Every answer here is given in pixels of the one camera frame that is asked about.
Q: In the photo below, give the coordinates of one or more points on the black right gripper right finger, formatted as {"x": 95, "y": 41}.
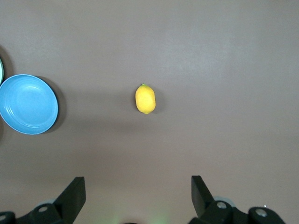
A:
{"x": 201, "y": 200}

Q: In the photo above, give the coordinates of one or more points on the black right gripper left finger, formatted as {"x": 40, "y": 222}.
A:
{"x": 70, "y": 200}

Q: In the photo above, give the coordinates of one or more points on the yellow lemon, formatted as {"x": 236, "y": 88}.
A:
{"x": 145, "y": 99}

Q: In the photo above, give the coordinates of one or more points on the blue plate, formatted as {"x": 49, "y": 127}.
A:
{"x": 28, "y": 105}

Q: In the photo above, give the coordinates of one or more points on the pale green plate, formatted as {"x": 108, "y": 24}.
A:
{"x": 1, "y": 72}

